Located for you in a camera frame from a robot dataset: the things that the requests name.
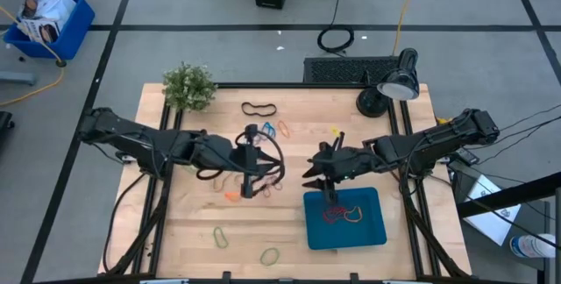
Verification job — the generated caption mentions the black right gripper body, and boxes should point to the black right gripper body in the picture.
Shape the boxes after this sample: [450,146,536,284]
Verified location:
[318,131,379,206]

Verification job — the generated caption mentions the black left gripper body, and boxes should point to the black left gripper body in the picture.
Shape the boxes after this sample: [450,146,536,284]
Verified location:
[221,124,260,200]

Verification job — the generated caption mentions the red thin rubber band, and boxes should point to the red thin rubber band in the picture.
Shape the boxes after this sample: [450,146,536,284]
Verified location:
[261,180,284,201]
[323,206,348,224]

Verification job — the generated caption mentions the long orange-red rubber band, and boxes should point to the long orange-red rubber band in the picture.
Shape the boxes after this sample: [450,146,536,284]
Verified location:
[343,205,365,224]

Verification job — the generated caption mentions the small black rubber band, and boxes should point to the small black rubber band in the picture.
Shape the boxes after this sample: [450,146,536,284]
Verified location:
[240,101,278,117]

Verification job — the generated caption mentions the teal plastic bin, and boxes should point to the teal plastic bin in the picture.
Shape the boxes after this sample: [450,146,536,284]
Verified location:
[302,186,388,252]

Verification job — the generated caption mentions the black desk lamp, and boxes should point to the black desk lamp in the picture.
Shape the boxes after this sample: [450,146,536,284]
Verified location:
[355,46,421,119]

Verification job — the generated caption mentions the black mesh-top box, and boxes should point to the black mesh-top box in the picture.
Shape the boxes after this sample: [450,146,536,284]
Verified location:
[302,56,401,85]

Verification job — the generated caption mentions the small artificial green plant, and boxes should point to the small artificial green plant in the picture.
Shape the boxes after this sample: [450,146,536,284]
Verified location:
[161,60,219,113]

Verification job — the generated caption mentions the black power adapter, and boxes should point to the black power adapter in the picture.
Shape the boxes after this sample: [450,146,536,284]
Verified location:
[455,148,479,167]

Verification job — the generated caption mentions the white paper box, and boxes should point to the white paper box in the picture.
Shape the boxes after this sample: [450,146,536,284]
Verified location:
[463,174,522,246]

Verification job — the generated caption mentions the black metal bar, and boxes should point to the black metal bar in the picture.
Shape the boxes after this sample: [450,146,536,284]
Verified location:
[455,171,561,220]

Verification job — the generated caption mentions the dark grey side table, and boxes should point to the dark grey side table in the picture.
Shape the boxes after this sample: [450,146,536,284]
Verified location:
[447,160,552,273]

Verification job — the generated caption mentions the clear water bottle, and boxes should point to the clear water bottle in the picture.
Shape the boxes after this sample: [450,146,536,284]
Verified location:
[509,233,557,259]

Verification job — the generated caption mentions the blue storage crate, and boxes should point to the blue storage crate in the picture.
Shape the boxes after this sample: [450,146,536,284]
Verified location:
[3,0,96,60]

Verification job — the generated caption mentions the grey furniture foot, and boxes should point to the grey furniture foot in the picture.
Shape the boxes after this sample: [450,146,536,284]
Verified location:
[0,71,37,86]

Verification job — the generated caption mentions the black chair base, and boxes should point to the black chair base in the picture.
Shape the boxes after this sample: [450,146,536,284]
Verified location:
[0,110,16,145]

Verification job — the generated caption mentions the white printed carton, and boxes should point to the white printed carton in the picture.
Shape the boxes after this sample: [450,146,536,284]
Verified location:
[18,17,61,45]
[20,0,78,22]

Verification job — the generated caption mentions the black left camera cable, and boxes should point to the black left camera cable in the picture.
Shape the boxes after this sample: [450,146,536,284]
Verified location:
[234,129,287,187]

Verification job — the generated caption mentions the black camera cable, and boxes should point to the black camera cable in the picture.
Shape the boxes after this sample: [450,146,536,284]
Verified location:
[330,131,348,156]
[234,129,287,187]

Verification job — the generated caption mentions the black right camera cable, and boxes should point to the black right camera cable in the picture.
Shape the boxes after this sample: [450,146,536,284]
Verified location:
[330,131,348,156]

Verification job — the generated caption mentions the black coiled cable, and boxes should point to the black coiled cable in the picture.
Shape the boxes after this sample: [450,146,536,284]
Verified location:
[316,0,355,55]

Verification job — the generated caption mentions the black arm base cable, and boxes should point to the black arm base cable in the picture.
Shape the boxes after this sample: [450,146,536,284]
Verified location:
[102,172,148,274]

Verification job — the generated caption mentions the yellow hanging cable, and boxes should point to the yellow hanging cable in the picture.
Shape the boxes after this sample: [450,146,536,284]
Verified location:
[392,0,423,56]

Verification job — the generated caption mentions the black power cable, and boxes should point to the black power cable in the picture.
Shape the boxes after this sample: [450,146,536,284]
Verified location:
[477,117,561,166]
[497,103,561,135]

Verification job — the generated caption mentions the yellow floor cable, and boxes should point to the yellow floor cable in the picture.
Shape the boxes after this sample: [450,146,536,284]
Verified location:
[0,5,66,108]

